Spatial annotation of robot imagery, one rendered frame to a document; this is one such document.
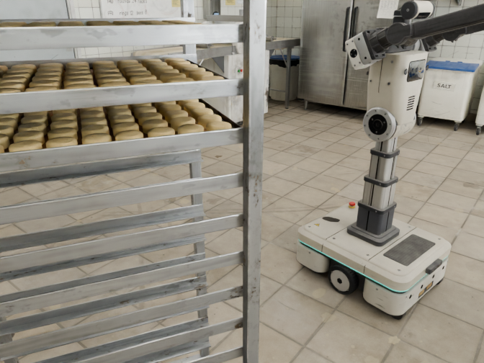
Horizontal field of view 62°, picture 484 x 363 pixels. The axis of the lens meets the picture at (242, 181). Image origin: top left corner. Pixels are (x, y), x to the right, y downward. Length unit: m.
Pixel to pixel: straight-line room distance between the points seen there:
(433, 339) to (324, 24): 4.23
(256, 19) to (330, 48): 4.81
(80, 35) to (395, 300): 1.73
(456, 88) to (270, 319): 3.94
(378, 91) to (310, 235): 0.81
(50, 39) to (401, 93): 1.50
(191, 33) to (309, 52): 4.98
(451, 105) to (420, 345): 3.73
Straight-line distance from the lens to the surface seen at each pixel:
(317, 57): 5.59
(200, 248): 1.35
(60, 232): 1.24
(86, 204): 0.75
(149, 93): 0.70
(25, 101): 0.69
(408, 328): 2.12
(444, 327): 2.19
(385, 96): 1.91
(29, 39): 0.68
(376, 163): 2.06
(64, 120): 0.90
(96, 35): 0.68
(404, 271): 2.01
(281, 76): 6.37
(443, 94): 5.36
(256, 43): 0.70
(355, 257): 2.06
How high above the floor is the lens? 1.36
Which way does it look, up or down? 24 degrees down
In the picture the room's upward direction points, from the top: straight up
